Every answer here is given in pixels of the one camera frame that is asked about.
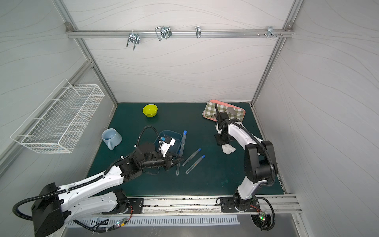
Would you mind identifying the clear test tube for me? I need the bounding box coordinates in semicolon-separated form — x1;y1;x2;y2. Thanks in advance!
176;130;187;176

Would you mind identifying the white wire basket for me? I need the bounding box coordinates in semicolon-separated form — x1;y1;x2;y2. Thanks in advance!
10;79;105;154

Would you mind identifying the green checkered cloth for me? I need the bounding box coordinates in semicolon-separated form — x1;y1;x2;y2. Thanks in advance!
203;101;245;122

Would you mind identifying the aluminium top rail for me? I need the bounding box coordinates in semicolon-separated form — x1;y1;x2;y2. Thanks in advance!
66;28;295;39

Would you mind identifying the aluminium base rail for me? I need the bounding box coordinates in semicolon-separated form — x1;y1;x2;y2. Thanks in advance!
128;194;303;216

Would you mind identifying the small metal ring hook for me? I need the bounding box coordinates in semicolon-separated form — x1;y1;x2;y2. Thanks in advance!
195;26;201;39

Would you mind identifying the light blue ribbed mug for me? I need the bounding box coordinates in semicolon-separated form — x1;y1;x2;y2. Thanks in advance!
101;128;122;150

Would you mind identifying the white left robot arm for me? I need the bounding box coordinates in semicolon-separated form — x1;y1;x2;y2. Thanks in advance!
12;134;183;237

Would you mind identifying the black cooling fan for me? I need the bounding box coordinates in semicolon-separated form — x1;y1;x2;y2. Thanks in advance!
251;213;275;231

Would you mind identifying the metal bracket hook right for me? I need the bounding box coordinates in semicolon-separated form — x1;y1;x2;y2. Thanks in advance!
257;26;282;38

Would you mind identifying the spatula with wooden handle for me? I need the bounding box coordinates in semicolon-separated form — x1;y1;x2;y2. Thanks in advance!
218;106;244;118

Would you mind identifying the test tube with blue cap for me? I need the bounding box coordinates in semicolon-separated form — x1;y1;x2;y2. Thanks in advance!
182;148;202;166

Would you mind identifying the metal clamp hook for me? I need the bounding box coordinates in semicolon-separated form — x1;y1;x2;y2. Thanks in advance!
155;26;172;41

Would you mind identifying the yellow-green plastic bowl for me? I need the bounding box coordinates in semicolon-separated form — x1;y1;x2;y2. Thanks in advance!
143;104;158;118

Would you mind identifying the metal U-bolt hook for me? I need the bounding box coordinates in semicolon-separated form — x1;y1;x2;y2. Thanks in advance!
126;32;140;50

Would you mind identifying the white slotted cable duct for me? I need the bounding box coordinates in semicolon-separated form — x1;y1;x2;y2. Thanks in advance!
79;215;240;227

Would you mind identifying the pink tray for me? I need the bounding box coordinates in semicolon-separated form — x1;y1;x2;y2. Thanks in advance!
202;99;246;123

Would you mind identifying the blue translucent plastic container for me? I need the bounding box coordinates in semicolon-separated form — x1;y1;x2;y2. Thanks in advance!
159;130;182;154

